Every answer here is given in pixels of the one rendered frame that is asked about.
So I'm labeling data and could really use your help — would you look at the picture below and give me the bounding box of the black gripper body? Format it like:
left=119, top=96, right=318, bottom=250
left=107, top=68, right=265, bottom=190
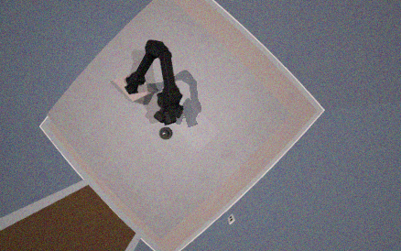
left=154, top=111, right=164, bottom=123

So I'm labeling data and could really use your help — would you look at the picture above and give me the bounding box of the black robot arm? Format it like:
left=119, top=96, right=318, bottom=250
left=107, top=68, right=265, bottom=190
left=125, top=39, right=183, bottom=126

